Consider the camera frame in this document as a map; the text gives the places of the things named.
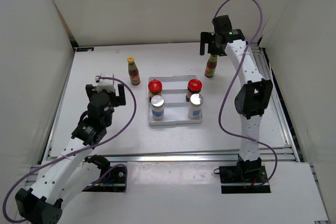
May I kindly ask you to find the tall yellow-cap sauce bottle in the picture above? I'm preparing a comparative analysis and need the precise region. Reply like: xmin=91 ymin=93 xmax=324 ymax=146
xmin=204 ymin=55 xmax=218 ymax=78
xmin=127 ymin=57 xmax=141 ymax=86

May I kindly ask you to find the red-lid sauce jar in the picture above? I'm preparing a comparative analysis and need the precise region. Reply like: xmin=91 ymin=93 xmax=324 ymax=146
xmin=148 ymin=79 xmax=163 ymax=102
xmin=186 ymin=79 xmax=202 ymax=102

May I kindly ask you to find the silver-lid white shaker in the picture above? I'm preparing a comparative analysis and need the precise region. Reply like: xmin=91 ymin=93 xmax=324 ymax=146
xmin=187 ymin=93 xmax=203 ymax=120
xmin=151 ymin=95 xmax=164 ymax=121

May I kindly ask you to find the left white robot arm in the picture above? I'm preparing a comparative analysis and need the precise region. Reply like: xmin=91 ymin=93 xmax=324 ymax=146
xmin=15 ymin=80 xmax=127 ymax=223

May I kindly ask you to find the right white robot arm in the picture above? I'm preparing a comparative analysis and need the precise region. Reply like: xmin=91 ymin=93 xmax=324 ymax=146
xmin=200 ymin=15 xmax=273 ymax=182

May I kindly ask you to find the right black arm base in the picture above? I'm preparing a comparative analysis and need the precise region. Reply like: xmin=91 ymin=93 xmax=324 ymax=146
xmin=213 ymin=166 xmax=271 ymax=194

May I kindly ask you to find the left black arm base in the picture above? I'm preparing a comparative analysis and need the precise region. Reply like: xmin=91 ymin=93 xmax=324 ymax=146
xmin=83 ymin=164 xmax=128 ymax=193

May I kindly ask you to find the left black corner label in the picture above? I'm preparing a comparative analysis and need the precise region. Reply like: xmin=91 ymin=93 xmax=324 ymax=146
xmin=76 ymin=47 xmax=94 ymax=52

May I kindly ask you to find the white divided organizer tray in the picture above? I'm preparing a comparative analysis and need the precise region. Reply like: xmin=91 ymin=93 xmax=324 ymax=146
xmin=148 ymin=75 xmax=202 ymax=126

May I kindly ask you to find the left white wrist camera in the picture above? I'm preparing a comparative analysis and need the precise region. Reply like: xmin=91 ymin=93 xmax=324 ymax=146
xmin=95 ymin=73 xmax=115 ymax=93

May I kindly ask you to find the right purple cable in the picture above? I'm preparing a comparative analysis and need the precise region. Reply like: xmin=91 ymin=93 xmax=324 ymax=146
xmin=214 ymin=0 xmax=278 ymax=187

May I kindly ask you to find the aluminium front rail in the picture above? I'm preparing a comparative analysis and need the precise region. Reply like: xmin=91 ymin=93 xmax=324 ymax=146
xmin=28 ymin=149 xmax=313 ymax=169

